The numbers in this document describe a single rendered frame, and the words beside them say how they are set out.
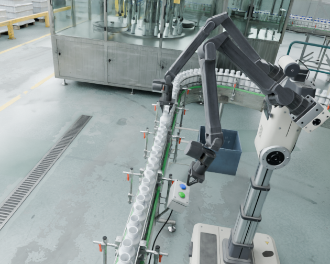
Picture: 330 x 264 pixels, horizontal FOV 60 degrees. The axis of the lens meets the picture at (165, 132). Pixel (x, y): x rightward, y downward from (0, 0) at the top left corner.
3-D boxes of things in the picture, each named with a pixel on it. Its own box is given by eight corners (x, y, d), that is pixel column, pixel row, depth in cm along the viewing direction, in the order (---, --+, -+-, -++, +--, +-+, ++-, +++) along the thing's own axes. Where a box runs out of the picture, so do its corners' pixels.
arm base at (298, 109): (310, 96, 129) (290, 114, 135) (297, 85, 128) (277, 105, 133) (317, 103, 122) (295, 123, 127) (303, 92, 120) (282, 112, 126)
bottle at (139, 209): (132, 228, 128) (134, 201, 120) (145, 231, 128) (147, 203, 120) (129, 239, 123) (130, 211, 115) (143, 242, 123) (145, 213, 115)
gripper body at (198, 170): (189, 176, 122) (197, 164, 119) (190, 163, 131) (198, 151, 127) (202, 183, 123) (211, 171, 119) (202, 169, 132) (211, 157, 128)
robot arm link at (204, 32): (217, 25, 153) (217, 23, 163) (209, 19, 152) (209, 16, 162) (169, 85, 172) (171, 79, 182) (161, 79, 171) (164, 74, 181)
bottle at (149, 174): (155, 196, 148) (157, 171, 140) (150, 204, 143) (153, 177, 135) (144, 193, 149) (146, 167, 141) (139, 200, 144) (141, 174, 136)
